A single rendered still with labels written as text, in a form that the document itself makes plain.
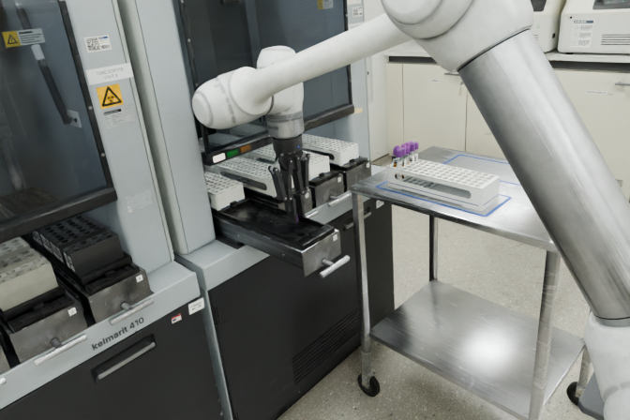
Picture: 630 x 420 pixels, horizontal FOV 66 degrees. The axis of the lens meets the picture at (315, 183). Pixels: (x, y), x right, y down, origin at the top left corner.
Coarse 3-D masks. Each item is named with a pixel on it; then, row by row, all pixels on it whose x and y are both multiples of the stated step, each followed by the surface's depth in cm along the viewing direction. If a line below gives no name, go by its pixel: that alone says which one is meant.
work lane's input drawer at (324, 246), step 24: (216, 216) 136; (240, 216) 135; (264, 216) 134; (240, 240) 130; (264, 240) 122; (288, 240) 117; (312, 240) 116; (336, 240) 121; (312, 264) 116; (336, 264) 116
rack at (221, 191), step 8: (208, 176) 149; (216, 176) 148; (208, 184) 143; (216, 184) 144; (224, 184) 142; (232, 184) 141; (240, 184) 141; (208, 192) 137; (216, 192) 136; (224, 192) 137; (232, 192) 139; (240, 192) 141; (216, 200) 136; (224, 200) 137; (232, 200) 140; (216, 208) 137
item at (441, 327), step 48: (384, 192) 137; (432, 240) 183; (528, 240) 108; (432, 288) 184; (384, 336) 161; (432, 336) 159; (480, 336) 157; (528, 336) 155; (576, 336) 154; (480, 384) 139; (528, 384) 137; (576, 384) 160
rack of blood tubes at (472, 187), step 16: (416, 160) 141; (416, 176) 132; (432, 176) 129; (448, 176) 129; (464, 176) 128; (480, 176) 127; (496, 176) 125; (416, 192) 134; (432, 192) 130; (448, 192) 132; (464, 192) 131; (480, 192) 120; (496, 192) 125; (480, 208) 121
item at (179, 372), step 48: (96, 0) 100; (96, 48) 102; (96, 96) 104; (144, 144) 115; (144, 192) 117; (144, 240) 120; (192, 288) 122; (0, 336) 95; (96, 336) 106; (144, 336) 115; (192, 336) 126; (48, 384) 100; (96, 384) 108; (144, 384) 118; (192, 384) 129
